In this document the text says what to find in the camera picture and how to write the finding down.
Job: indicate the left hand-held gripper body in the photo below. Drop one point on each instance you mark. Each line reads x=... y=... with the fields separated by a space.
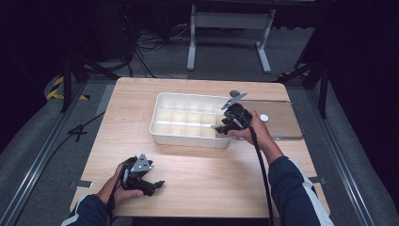
x=141 y=164

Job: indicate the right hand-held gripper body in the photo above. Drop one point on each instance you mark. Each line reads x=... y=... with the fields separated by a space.
x=236 y=114

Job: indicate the white divided storage box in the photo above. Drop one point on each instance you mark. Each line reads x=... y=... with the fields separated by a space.
x=185 y=117

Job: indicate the person's right hand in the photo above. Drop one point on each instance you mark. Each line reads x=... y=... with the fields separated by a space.
x=258 y=132

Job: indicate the person's left hand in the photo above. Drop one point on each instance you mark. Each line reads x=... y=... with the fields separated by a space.
x=111 y=191

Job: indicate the dark round table grommet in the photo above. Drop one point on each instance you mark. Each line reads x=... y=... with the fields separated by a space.
x=233 y=93

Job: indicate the transparent box lid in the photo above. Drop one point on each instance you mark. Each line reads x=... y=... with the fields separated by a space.
x=284 y=125

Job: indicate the red wristband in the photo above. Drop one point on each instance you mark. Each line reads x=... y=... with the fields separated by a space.
x=96 y=195

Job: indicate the black metal stand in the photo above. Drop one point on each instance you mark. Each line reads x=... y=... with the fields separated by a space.
x=323 y=91
x=66 y=84

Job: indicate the yellow black hazard tape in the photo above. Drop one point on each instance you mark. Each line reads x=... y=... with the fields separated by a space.
x=58 y=82

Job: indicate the white metal table frame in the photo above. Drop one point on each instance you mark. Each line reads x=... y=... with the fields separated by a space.
x=230 y=20

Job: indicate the aluminium floor rail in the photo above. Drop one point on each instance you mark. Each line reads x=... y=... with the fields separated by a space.
x=340 y=160
x=42 y=155

